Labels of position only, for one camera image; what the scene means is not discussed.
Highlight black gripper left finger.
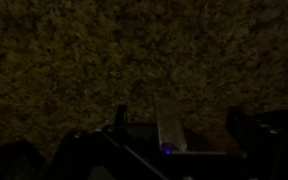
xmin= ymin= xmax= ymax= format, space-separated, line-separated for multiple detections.
xmin=113 ymin=104 xmax=129 ymax=134

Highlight black air fryer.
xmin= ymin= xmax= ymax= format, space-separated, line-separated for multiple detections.
xmin=95 ymin=121 xmax=247 ymax=180

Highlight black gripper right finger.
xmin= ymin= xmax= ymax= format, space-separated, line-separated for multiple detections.
xmin=225 ymin=105 xmax=284 ymax=180

